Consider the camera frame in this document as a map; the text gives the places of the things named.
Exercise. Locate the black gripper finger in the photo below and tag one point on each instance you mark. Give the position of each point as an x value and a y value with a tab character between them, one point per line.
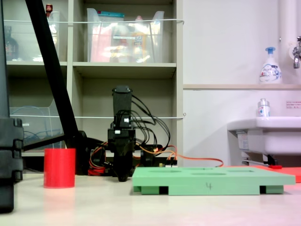
120	167
127	164

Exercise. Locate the red cylinder block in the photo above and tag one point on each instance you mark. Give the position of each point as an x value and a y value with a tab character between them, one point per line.
59	168

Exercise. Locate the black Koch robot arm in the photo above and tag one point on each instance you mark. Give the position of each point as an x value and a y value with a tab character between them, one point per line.
121	101

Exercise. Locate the small circuit board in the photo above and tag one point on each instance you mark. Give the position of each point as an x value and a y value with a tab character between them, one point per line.
168	165

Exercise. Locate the beige shelf unit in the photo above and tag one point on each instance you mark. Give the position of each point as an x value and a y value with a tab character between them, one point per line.
124	69

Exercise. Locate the green shape sorter board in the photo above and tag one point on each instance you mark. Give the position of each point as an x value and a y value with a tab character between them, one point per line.
211	182

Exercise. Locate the clear file tray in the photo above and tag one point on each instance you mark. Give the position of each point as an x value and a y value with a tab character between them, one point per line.
35	122

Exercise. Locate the large clear storage bin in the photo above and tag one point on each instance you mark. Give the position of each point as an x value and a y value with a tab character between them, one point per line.
124	47

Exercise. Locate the pink box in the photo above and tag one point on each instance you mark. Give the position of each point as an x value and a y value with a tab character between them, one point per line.
100	47

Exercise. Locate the notched black stack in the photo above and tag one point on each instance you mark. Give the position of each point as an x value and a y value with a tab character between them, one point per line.
9	153

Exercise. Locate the teal topped package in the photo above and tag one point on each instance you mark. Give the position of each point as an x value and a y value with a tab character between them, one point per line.
110	15

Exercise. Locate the dark grey upright panel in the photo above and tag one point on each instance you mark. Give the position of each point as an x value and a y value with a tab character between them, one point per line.
3	70

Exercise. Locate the dark glass bottle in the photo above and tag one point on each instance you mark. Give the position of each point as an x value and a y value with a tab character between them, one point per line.
10	47

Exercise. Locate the small clear sanitizer bottle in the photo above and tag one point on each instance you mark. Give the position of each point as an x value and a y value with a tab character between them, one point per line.
263	109

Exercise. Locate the red capped bottle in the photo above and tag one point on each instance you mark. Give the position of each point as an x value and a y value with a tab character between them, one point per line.
49	9

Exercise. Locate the white sink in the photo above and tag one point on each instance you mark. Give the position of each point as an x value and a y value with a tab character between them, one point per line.
277	136

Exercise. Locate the white blue soap bottle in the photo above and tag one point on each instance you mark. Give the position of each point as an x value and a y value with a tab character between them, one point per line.
270	70

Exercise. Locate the red flat mat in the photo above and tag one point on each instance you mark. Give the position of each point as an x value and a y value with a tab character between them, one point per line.
291	173

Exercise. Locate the metal faucet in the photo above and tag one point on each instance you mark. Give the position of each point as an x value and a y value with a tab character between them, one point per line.
296	54

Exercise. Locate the metal sink bracket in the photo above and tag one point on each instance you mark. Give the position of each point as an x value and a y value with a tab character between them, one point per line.
258	161

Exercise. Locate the red lettered wall label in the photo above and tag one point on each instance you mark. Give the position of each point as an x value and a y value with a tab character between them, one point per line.
294	104

